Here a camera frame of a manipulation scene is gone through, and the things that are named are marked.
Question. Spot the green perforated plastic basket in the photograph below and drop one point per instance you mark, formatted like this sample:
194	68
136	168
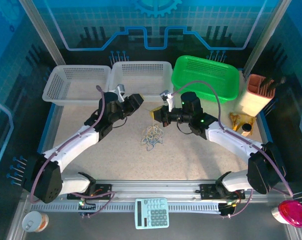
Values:
206	75

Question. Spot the aluminium frame post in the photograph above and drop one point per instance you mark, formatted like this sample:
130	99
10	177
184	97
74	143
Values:
266	32
41	30

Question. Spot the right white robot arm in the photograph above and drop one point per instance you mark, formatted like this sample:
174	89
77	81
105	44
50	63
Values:
236	142

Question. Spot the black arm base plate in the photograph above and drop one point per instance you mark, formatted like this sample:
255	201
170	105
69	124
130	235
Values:
207	191
104	187

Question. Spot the cream pink utensil holder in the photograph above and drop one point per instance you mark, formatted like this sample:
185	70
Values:
251	102

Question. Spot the white cup pink lid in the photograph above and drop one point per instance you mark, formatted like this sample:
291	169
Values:
291	212

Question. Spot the black controller board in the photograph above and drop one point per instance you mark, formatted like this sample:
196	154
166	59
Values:
227	209
87	207

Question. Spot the white perforated plastic basket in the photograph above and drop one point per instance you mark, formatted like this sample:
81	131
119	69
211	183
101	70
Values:
76	87
141	80

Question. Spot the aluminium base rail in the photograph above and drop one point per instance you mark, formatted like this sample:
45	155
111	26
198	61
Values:
153	186

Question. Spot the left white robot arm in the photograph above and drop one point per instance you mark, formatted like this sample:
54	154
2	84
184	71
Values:
76	145

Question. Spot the light blue calculator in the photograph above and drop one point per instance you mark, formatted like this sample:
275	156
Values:
152	212

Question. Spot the small bottle black cap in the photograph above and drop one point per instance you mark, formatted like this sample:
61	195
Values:
246	128

